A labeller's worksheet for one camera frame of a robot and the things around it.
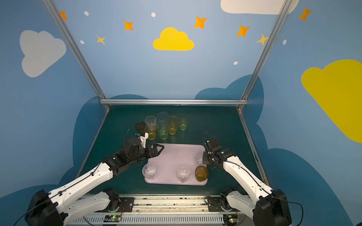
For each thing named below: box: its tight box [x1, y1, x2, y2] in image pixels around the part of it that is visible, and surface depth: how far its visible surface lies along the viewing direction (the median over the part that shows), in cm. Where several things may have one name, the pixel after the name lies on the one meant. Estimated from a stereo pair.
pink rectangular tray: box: [144, 143, 208, 186], surface depth 90 cm
